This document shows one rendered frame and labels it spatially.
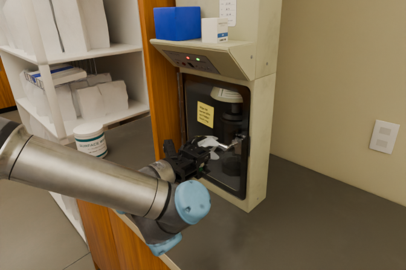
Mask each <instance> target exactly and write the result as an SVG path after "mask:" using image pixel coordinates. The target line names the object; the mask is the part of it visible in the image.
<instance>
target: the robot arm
mask: <svg viewBox="0 0 406 270"><path fill-rule="evenodd" d="M216 140H218V138H217V137H214V136H203V135H201V136H195V137H192V138H191V139H189V140H188V141H186V143H185V144H184V145H181V147H180V149H178V153H176V150H175V145H174V143H173V141H172V139H170V140H164V144H163V151H164V153H165V155H166V157H165V158H163V159H160V160H158V161H156V162H154V163H152V164H150V165H148V166H145V167H143V168H142V169H139V170H134V169H130V168H128V167H125V166H121V165H119V164H116V163H114V162H110V161H107V160H105V159H102V158H99V157H96V156H93V155H90V154H87V153H85V152H81V151H79V150H76V149H72V148H70V147H67V146H64V145H61V144H58V143H55V142H52V141H50V140H46V139H44V138H41V137H37V136H35V135H32V134H30V133H28V131H27V129H26V127H25V125H23V124H21V123H17V122H15V121H12V120H8V119H6V118H2V117H0V180H2V179H8V180H11V181H14V182H18V183H21V184H25V185H29V186H32V187H36V188H40V189H43V190H47V191H51V192H54V193H58V194H62V195H65V196H69V197H72V198H76V199H80V200H83V201H86V202H90V203H93V204H97V205H101V206H104V207H108V208H112V209H115V210H116V212H117V213H119V214H125V213H129V214H130V215H131V216H132V218H133V220H134V221H135V223H136V225H137V227H138V229H139V231H140V233H141V234H142V236H143V238H144V240H145V243H146V245H147V246H148V247H149V248H150V250H151V252H152V253H153V255H154V256H157V257H158V256H161V255H163V254H164V253H165V252H167V251H168V250H170V249H172V248H173V247H174V246H175V245H177V244H178V243H179V242H180V241H181V239H182V234H181V233H180V232H181V231H182V230H184V229H186V228H188V227H189V226H191V225H194V224H196V223H198V222H199V221H200V220H201V219H202V218H204V217H205V216H206V215H207V214H208V212H209V210H210V207H211V198H210V194H209V192H208V190H207V189H206V187H205V186H204V185H203V184H201V183H200V182H198V181H195V180H190V179H192V178H193V177H194V178H196V179H200V178H202V177H203V176H205V175H207V174H208V173H210V172H211V170H209V169H207V166H208V165H207V164H208V160H209V159H213V160H217V159H219V156H218V155H217V154H216V153H214V150H215V149H216V148H217V147H216V146H218V145H219V143H218V142H217V141H216ZM207 146H208V147H207ZM202 171H205V172H206V173H205V174H203V175H202V176H200V175H199V173H201V172H202ZM176 182H178V183H180V184H179V185H177V184H174V183H176Z"/></svg>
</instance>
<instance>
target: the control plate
mask: <svg viewBox="0 0 406 270"><path fill-rule="evenodd" d="M163 51H164V52H165V53H166V54H167V55H168V56H169V57H170V58H171V59H172V60H173V61H174V62H175V63H176V64H177V65H178V66H181V67H185V68H190V69H196V70H200V71H206V72H212V73H215V74H220V73H219V71H218V70H217V69H216V68H215V67H214V66H213V64H212V63H211V62H210V61H209V60H208V58H207V57H206V56H201V55H196V54H188V53H179V52H174V51H166V50H163ZM187 57H189V59H188V58H187ZM196 58H198V59H199V60H197V59H196ZM177 62H179V63H177ZM182 62H184V63H185V64H186V66H184V65H183V64H182ZM187 62H188V63H191V64H192V65H193V66H194V68H193V67H191V66H190V65H189V64H188V63H187ZM196 65H198V66H197V67H196ZM201 66H203V67H204V68H201ZM207 67H209V68H210V69H207Z"/></svg>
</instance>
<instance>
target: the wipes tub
mask: <svg viewBox="0 0 406 270"><path fill-rule="evenodd" d="M73 132H74V138H75V141H76V145H77V150H79V151H81V152H85V153H87V154H90V155H93V156H96V157H99V158H103V157H104V156H106V154H107V153H108V151H107V146H106V140H105V134H104V130H103V125H102V124H101V123H95V122H93V123H85V124H81V125H79V126H77V127H75V128H74V129H73Z"/></svg>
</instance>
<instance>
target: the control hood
mask: <svg viewBox="0 0 406 270"><path fill-rule="evenodd" d="M150 43H151V44H152V45H153V46H154V47H155V48H156V49H157V50H158V51H159V52H160V53H161V54H162V55H163V56H164V57H165V58H166V59H167V60H168V61H169V62H170V63H171V64H172V65H173V66H176V67H180V68H185V67H181V66H178V65H177V64H176V63H175V62H174V61H173V60H172V59H171V58H170V57H169V56H168V55H167V54H166V53H165V52H164V51H163V50H166V51H174V52H179V53H188V54H196V55H201V56H206V57H207V58H208V60H209V61H210V62H211V63H212V64H213V66H214V67H215V68H216V69H217V70H218V71H219V73H220V74H216V75H219V76H225V77H231V78H234V79H240V80H246V81H252V80H254V79H255V67H256V43H255V42H246V41H238V40H228V42H222V43H202V38H199V39H190V40H181V41H171V40H159V39H151V40H150ZM185 69H190V68H185ZM191 70H195V71H200V70H196V69H191ZM200 72H206V71H200ZM206 73H210V74H215V73H212V72H206Z"/></svg>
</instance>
